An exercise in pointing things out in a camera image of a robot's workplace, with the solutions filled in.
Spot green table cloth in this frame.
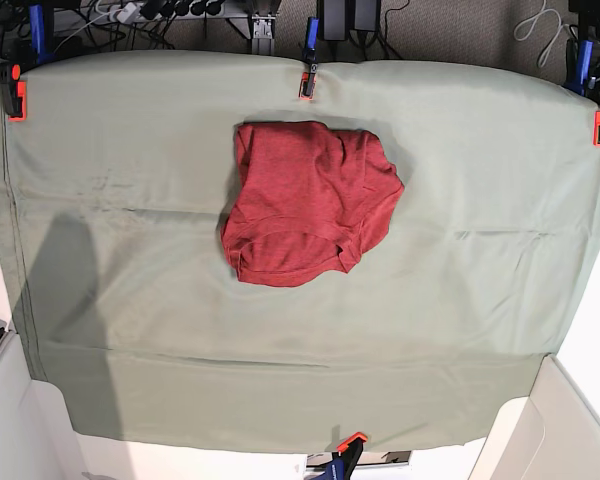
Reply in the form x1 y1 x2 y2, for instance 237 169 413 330
0 51 600 453

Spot white bin right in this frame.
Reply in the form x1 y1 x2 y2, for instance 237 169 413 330
469 355 600 480

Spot black power adapter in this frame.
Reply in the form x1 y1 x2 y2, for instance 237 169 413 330
317 0 381 41

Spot grey metal table bracket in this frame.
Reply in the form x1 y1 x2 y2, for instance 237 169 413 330
250 15 276 56

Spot red long-sleeve T-shirt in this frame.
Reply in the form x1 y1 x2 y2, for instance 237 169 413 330
221 121 404 287

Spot blue clamp top left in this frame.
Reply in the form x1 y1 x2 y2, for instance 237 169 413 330
29 1 54 65

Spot orange black clamp far left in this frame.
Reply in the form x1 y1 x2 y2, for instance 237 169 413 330
0 63 27 122

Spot blue clamp top right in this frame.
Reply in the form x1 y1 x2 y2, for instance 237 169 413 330
563 39 594 96

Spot orange black clamp bottom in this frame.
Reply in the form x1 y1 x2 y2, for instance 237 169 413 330
317 432 368 480

